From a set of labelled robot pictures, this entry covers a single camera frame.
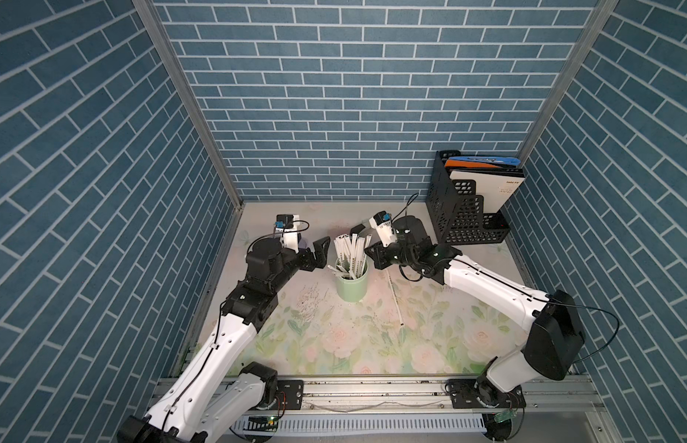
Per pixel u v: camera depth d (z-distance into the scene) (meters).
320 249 0.64
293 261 0.61
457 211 0.92
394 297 0.93
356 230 1.03
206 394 0.43
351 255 0.85
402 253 0.62
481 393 0.66
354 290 0.85
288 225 0.60
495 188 0.93
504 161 0.94
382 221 0.70
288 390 0.74
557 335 0.43
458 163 0.98
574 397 0.75
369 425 0.77
